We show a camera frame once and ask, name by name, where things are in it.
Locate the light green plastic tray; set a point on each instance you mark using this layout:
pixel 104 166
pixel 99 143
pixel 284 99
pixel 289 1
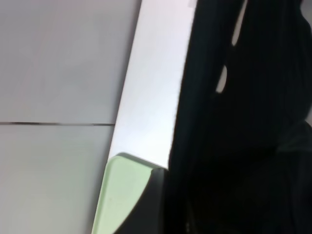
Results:
pixel 124 181

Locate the black short sleeve t-shirt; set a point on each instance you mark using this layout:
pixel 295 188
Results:
pixel 241 156

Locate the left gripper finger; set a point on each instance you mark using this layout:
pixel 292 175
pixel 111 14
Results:
pixel 147 216

